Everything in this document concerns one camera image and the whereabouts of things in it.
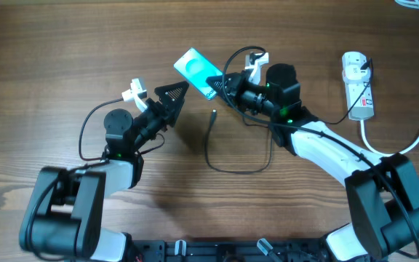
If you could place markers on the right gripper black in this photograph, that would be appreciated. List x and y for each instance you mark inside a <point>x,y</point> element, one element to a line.
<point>236,81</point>

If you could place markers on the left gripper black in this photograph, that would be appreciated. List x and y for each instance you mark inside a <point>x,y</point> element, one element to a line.
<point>171,108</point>

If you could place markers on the teal screen smartphone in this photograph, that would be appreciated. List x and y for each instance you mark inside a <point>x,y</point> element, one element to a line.
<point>195,68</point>

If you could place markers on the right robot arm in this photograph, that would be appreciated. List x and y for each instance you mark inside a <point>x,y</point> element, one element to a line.
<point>382,191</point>

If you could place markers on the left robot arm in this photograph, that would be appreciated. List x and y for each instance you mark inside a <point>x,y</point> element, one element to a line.
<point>64,214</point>

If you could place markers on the white USB charger plug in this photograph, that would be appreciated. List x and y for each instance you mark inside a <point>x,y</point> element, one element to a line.
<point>353,74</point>

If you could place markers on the white power strip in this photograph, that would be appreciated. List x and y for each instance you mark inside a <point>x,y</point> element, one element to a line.
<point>358,96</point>

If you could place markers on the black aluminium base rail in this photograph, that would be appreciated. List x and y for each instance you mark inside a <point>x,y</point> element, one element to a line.
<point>183,251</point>

